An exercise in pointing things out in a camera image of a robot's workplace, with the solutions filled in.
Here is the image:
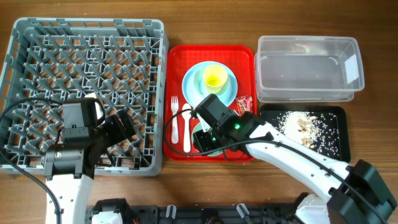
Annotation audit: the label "mint green bowl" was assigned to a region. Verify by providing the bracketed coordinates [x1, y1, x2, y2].
[191, 123, 223, 157]

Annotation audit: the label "white plastic fork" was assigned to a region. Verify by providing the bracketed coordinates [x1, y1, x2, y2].
[171, 96, 179, 144]

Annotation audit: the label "yellow plastic cup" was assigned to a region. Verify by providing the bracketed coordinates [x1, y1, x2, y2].
[203, 65, 228, 94]

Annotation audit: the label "white plastic spoon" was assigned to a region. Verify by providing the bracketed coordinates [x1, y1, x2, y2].
[182, 103, 192, 153]

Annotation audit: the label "red snack wrapper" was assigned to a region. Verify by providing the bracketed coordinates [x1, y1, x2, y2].
[235, 95, 252, 115]

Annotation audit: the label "red plastic tray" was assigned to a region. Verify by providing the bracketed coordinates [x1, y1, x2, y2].
[163, 45, 257, 162]

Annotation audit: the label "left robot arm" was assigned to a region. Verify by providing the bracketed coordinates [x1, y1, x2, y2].
[44, 98, 136, 223]

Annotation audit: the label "light blue plate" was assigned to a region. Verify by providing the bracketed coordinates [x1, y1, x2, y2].
[182, 61, 238, 108]

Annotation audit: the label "rice and food scraps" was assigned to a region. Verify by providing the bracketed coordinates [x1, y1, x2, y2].
[267, 111, 340, 159]

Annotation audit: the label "black waste tray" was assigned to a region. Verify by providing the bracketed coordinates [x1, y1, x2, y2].
[259, 104, 351, 162]

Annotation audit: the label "clear plastic bin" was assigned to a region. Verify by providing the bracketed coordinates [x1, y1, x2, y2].
[255, 35, 365, 103]

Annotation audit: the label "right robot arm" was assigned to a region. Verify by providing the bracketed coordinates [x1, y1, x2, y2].
[194, 94, 397, 223]

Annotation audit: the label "grey dishwasher rack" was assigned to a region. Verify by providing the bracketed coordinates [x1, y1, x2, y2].
[1, 17, 169, 177]

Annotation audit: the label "small green saucer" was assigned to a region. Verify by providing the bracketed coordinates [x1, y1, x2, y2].
[193, 68, 229, 97]

